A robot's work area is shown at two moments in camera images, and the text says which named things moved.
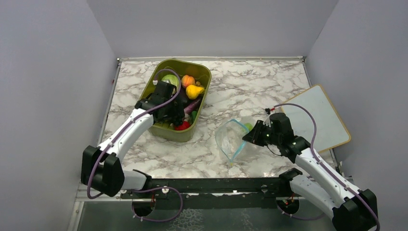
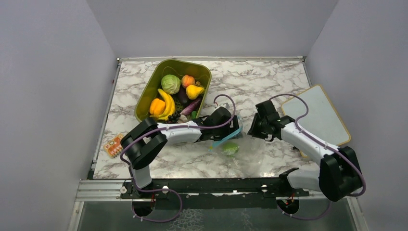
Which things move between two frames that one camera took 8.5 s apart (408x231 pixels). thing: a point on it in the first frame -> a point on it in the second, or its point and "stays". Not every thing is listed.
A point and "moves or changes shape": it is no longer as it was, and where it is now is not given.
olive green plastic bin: [202, 75] stays
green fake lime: [249, 126] moves or changes shape
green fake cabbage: [172, 80] stays
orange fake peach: [186, 81] stays
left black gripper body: [173, 110] -> [220, 133]
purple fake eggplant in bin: [190, 107] stays
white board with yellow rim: [330, 132] stays
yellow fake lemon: [193, 91] stays
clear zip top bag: [229, 134] moves or changes shape
